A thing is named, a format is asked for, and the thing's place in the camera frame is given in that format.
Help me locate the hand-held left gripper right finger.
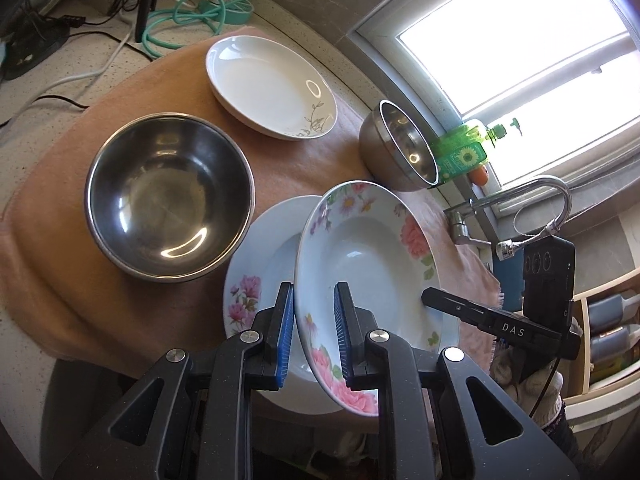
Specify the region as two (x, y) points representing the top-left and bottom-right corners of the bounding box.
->
(333, 281), (581, 480)

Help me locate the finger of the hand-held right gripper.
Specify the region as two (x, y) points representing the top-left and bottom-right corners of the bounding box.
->
(421, 287), (496, 333)

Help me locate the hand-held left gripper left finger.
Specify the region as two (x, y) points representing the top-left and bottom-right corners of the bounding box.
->
(52, 282), (296, 480)

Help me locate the floral rimmed deep plate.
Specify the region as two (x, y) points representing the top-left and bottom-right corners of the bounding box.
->
(293, 180), (460, 417)
(223, 195), (346, 415)

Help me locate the small stainless steel bowl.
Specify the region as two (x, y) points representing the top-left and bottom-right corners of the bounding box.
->
(358, 99), (441, 192)

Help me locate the large stainless steel bowl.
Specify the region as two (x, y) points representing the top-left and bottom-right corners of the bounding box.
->
(84, 114), (257, 283)

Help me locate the white plate leaf print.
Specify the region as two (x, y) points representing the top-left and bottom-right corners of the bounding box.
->
(205, 35), (339, 140)

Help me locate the person's right forearm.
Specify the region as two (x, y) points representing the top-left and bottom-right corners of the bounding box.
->
(537, 402), (581, 466)

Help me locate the person's right hand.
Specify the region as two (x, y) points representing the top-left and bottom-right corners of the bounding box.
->
(492, 345), (563, 426)

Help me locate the blue grey container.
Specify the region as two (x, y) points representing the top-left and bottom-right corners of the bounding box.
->
(587, 294), (640, 327)
(590, 327), (640, 362)

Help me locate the chrome kitchen faucet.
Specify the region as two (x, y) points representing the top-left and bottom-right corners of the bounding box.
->
(442, 175), (572, 261)

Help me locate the cream storage rack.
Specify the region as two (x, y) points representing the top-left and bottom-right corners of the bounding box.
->
(560, 260), (640, 436)

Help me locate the green dish soap bottle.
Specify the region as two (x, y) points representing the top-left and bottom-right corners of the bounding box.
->
(430, 117), (523, 181)

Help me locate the window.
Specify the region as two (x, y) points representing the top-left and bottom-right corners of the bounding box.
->
(350, 0), (640, 211)

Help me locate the peach towel mat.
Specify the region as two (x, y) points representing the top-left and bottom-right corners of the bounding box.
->
(0, 27), (501, 433)

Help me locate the teal round power strip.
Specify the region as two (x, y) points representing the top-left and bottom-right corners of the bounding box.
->
(200, 0), (253, 26)

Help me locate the black upright stand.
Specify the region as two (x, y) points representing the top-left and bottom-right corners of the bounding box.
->
(134, 0), (157, 42)

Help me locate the black device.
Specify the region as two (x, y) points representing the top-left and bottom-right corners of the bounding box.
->
(0, 14), (71, 81)

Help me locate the teal power cable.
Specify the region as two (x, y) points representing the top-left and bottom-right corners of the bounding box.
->
(141, 0), (326, 58)

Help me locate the long white cable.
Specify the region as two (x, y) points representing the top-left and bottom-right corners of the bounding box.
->
(0, 30), (128, 128)

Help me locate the thin black cable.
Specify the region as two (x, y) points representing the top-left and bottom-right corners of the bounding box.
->
(67, 30), (153, 63)

